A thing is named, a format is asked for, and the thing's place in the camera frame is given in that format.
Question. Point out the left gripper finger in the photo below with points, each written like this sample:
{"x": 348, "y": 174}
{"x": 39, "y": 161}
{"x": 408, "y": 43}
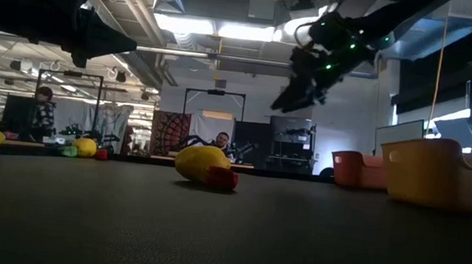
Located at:
{"x": 98, "y": 53}
{"x": 104, "y": 37}

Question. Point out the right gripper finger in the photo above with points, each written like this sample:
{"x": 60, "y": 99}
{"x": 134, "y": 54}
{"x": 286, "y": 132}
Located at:
{"x": 314, "y": 97}
{"x": 293, "y": 95}

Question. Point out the red toy pepper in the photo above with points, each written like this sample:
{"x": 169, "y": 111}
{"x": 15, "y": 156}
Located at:
{"x": 222, "y": 178}
{"x": 101, "y": 154}

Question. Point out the green toy pepper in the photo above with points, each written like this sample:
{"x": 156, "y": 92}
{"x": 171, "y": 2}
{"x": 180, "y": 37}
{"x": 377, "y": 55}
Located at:
{"x": 68, "y": 151}

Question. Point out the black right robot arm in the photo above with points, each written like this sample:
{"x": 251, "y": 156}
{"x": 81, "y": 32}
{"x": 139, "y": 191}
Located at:
{"x": 397, "y": 14}

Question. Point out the black panel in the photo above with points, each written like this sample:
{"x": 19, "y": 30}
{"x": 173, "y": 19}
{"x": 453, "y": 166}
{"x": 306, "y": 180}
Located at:
{"x": 252, "y": 139}

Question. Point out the white draped cloth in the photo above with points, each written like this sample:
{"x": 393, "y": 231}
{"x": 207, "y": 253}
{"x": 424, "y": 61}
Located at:
{"x": 110, "y": 122}

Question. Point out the orange plastic basket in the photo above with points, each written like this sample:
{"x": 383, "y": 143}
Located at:
{"x": 351, "y": 168}

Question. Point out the person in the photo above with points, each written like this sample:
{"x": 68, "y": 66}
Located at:
{"x": 222, "y": 140}
{"x": 44, "y": 117}

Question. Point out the grey ventilation box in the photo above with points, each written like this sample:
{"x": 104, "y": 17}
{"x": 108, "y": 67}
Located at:
{"x": 264, "y": 8}

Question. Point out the white board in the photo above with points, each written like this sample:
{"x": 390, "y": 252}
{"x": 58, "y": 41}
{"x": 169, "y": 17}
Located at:
{"x": 399, "y": 136}

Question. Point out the white sheet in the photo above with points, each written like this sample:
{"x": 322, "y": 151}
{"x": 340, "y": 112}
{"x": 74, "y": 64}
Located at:
{"x": 205, "y": 125}

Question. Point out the grey horizontal beam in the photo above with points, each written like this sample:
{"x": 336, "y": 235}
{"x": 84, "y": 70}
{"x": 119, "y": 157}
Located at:
{"x": 208, "y": 55}

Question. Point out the bright light panel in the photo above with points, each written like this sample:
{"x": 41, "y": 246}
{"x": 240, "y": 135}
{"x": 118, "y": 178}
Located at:
{"x": 214, "y": 28}

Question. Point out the patterned red tapestry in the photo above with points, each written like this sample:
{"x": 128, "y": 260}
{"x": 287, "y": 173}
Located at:
{"x": 170, "y": 129}

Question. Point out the yellow plastic basket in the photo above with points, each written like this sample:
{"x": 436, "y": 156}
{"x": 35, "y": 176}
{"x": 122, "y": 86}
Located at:
{"x": 422, "y": 176}

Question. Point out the black window blind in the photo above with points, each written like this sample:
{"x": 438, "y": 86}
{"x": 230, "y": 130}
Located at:
{"x": 454, "y": 90}

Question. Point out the grey monitor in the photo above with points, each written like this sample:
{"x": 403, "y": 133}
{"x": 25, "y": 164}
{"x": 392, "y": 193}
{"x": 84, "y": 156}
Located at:
{"x": 457, "y": 131}

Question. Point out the black table mat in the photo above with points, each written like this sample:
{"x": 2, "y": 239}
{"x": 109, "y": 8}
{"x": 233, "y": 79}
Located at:
{"x": 227, "y": 241}

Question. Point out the large silver spiral duct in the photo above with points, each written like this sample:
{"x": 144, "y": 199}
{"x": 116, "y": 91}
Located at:
{"x": 140, "y": 67}

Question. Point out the black aluminium table frame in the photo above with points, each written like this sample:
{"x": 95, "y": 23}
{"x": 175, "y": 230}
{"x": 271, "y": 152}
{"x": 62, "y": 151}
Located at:
{"x": 141, "y": 161}

